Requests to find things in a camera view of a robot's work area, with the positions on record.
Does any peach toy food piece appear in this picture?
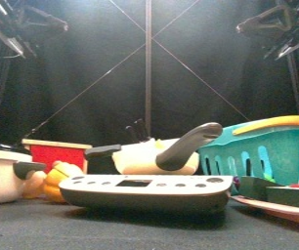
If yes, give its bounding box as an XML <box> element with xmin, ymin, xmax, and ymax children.
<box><xmin>23</xmin><ymin>170</ymin><xmax>48</xmax><ymax>200</ymax></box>

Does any white toy pan grey handle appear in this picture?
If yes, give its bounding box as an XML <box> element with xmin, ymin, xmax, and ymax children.
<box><xmin>111</xmin><ymin>121</ymin><xmax>224</xmax><ymax>176</ymax></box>

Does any vertical metal frame pole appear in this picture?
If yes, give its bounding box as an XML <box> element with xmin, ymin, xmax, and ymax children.
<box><xmin>144</xmin><ymin>0</ymin><xmax>153</xmax><ymax>139</ymax></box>

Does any purple toy food piece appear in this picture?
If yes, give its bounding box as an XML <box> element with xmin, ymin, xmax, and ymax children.
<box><xmin>232</xmin><ymin>176</ymin><xmax>243</xmax><ymax>191</ymax></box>

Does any white toy pot grey handle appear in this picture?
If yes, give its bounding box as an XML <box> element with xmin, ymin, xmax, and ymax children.
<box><xmin>0</xmin><ymin>147</ymin><xmax>48</xmax><ymax>206</ymax></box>

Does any teal plastic basket yellow handle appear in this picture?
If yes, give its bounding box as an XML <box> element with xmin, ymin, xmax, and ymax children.
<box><xmin>198</xmin><ymin>114</ymin><xmax>299</xmax><ymax>196</ymax></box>

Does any pink toy plate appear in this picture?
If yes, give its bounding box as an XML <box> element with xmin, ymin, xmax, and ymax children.
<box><xmin>231</xmin><ymin>194</ymin><xmax>299</xmax><ymax>229</ymax></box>

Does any dark green toy box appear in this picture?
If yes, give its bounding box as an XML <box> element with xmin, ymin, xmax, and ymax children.
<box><xmin>266</xmin><ymin>186</ymin><xmax>299</xmax><ymax>210</ymax></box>

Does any thin diagonal brace wire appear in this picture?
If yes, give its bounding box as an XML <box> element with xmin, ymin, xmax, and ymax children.
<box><xmin>108</xmin><ymin>0</ymin><xmax>252</xmax><ymax>122</ymax></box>
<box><xmin>23</xmin><ymin>0</ymin><xmax>203</xmax><ymax>140</ymax></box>

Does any yellow toy squash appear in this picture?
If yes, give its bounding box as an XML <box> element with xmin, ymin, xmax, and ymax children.
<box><xmin>41</xmin><ymin>160</ymin><xmax>87</xmax><ymax>204</ymax></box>

